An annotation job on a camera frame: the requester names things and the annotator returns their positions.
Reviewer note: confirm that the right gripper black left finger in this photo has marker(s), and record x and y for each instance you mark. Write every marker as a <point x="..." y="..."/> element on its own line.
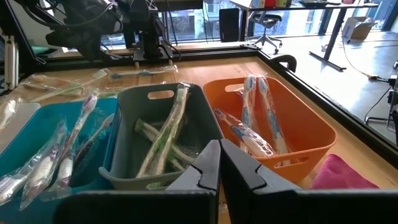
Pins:
<point x="205" y="174"/>

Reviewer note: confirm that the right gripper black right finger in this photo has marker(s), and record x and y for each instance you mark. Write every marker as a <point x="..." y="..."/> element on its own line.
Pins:
<point x="239" y="180"/>

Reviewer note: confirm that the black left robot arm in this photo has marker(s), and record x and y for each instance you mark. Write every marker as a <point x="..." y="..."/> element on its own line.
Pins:
<point x="149" y="31"/>

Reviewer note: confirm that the small teal object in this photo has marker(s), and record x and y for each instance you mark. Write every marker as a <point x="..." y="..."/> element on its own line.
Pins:
<point x="40" y="50"/>

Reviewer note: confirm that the grey plastic bin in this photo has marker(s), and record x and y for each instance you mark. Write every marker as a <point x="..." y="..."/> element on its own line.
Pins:
<point x="130" y="149"/>

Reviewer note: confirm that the orange plastic bin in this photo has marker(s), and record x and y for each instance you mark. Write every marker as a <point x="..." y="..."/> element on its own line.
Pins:
<point x="311" y="133"/>

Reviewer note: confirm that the pink folded cloth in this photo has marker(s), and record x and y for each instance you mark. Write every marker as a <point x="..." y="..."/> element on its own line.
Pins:
<point x="335" y="174"/>

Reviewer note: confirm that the teal plastic bin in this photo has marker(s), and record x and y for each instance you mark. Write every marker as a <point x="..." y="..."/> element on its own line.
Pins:
<point x="31" y="130"/>

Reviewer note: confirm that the black upright panel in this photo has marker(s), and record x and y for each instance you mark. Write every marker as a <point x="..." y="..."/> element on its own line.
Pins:
<point x="229" y="25"/>

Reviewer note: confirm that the black office chair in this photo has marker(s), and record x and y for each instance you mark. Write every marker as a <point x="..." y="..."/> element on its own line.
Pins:
<point x="265" y="18"/>

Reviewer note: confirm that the black office desk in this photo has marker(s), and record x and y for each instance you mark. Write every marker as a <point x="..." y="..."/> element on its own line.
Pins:
<point x="335" y="31"/>

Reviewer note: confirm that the small red container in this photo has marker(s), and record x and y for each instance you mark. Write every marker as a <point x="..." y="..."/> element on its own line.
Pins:
<point x="270" y="3"/>

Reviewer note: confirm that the small green container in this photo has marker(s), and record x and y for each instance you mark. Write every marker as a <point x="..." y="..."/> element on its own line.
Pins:
<point x="281" y="3"/>

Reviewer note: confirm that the brown cardboard box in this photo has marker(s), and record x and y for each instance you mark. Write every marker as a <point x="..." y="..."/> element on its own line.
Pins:
<point x="360" y="31"/>

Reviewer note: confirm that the silver aluminium post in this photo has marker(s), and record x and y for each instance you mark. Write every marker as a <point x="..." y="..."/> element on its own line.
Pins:
<point x="11" y="62"/>

